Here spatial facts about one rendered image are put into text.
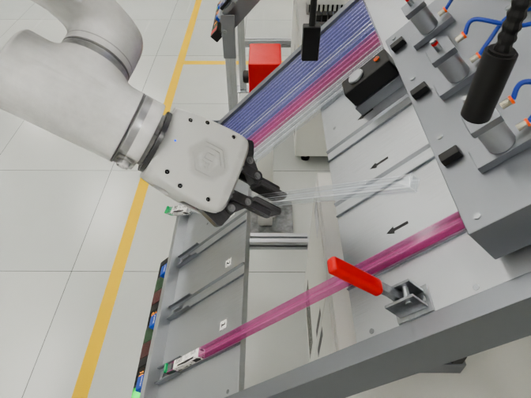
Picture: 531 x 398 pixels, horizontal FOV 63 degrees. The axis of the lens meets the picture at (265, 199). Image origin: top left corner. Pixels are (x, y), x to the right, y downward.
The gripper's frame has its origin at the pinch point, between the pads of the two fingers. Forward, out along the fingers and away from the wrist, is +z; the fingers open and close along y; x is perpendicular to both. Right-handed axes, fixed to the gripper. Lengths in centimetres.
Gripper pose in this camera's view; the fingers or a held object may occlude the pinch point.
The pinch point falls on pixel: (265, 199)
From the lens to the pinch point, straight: 54.3
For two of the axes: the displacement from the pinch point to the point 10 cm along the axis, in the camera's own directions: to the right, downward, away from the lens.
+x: -4.6, 1.5, 8.7
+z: 8.3, 4.3, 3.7
